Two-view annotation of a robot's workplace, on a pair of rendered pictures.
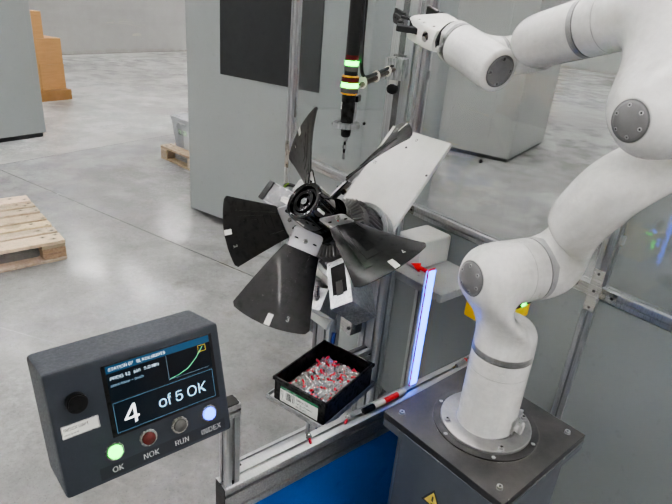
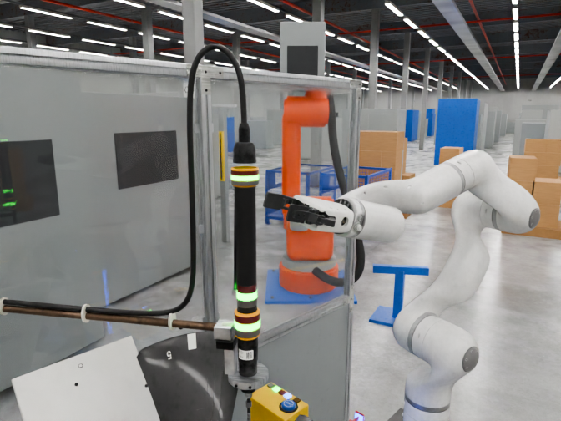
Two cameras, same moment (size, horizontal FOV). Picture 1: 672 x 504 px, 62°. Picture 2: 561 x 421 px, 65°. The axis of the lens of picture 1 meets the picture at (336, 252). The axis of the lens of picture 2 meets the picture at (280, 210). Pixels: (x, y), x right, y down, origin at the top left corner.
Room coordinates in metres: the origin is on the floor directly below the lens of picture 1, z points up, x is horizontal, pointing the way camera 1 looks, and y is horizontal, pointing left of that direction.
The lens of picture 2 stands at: (1.42, 0.69, 1.89)
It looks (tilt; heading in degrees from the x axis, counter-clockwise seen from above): 12 degrees down; 266
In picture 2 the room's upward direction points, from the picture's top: straight up
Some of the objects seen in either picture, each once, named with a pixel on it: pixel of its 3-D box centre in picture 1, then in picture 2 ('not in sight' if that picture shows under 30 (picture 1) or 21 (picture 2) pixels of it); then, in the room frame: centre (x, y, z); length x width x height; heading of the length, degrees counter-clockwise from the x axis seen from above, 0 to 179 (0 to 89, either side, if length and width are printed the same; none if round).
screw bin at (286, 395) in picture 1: (324, 380); not in sight; (1.17, 0.00, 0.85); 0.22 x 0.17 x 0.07; 147
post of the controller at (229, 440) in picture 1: (229, 441); not in sight; (0.81, 0.17, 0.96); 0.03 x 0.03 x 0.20; 41
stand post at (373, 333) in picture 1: (371, 346); not in sight; (1.75, -0.16, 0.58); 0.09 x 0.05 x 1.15; 41
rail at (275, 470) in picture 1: (385, 414); not in sight; (1.09, -0.16, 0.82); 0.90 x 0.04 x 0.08; 131
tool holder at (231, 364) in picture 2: (348, 106); (242, 352); (1.44, 0.00, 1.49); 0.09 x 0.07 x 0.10; 166
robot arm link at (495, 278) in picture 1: (501, 300); (440, 364); (0.93, -0.32, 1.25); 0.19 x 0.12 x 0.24; 117
